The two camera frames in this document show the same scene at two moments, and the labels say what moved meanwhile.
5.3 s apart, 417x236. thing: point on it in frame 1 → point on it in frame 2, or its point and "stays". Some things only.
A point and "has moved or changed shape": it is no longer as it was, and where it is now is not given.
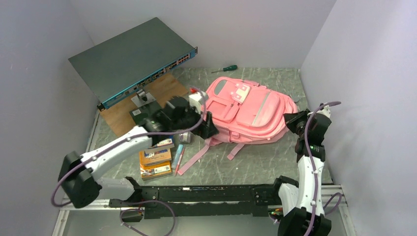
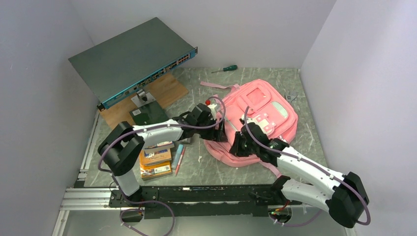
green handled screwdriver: [231, 68] stays
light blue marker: [177, 156] stays
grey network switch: [115, 67] stays
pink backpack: [243, 111] has moved or changed shape
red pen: [179, 161] stays
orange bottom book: [154, 170] stays
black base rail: [202, 201] stays
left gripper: [205, 130] → [217, 135]
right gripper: [290, 119] → [235, 149]
